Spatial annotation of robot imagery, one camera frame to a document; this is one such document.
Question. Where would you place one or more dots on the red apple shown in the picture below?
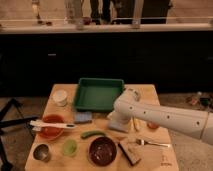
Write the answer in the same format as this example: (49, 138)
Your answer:
(152, 125)

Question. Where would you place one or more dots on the dark purple bowl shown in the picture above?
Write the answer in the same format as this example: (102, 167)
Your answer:
(102, 151)

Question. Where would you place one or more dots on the white paper cup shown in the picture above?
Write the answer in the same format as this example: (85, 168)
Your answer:
(60, 97)

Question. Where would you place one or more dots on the small metal cup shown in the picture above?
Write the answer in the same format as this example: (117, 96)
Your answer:
(42, 153)

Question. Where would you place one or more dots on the grey towel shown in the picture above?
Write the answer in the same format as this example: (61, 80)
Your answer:
(118, 122)

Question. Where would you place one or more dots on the brown scrubbing block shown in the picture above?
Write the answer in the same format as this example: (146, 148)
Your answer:
(130, 152)

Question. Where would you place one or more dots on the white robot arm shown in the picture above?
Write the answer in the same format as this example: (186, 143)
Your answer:
(193, 123)

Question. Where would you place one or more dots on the black tripod stand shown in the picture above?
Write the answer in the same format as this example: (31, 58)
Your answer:
(6, 165)

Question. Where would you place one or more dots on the orange bowl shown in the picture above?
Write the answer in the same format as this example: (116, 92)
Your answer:
(51, 133)

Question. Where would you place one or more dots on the green cucumber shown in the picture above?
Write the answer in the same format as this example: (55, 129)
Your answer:
(88, 134)

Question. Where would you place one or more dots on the light green cup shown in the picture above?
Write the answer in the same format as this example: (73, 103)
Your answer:
(69, 148)

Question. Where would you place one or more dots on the green plastic tray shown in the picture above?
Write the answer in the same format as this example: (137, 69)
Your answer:
(97, 94)

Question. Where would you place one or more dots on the silver fork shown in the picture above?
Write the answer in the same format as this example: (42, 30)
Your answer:
(145, 142)

